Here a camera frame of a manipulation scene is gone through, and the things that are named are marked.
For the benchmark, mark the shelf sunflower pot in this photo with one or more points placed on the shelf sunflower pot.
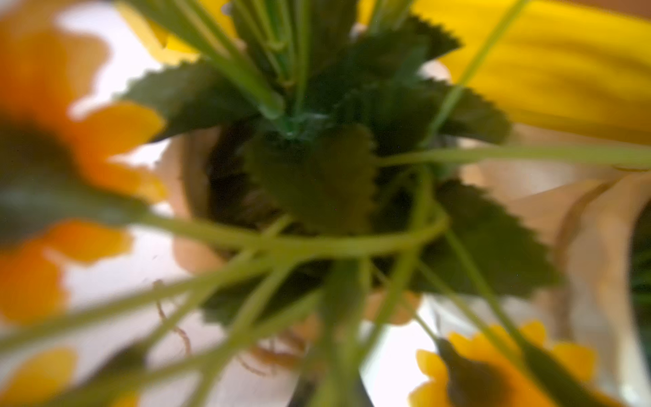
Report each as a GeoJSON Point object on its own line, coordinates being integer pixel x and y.
{"type": "Point", "coordinates": [589, 226]}
{"type": "Point", "coordinates": [316, 142]}

